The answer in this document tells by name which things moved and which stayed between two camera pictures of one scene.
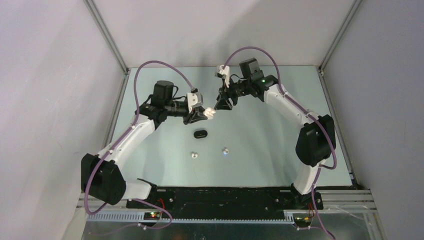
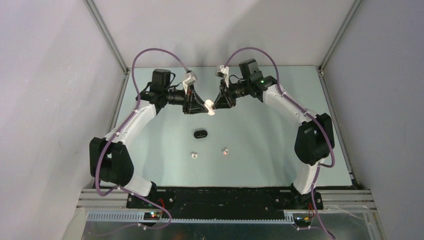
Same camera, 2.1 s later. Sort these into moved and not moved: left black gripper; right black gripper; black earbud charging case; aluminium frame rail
Moved: left black gripper
Not moved: black earbud charging case; right black gripper; aluminium frame rail
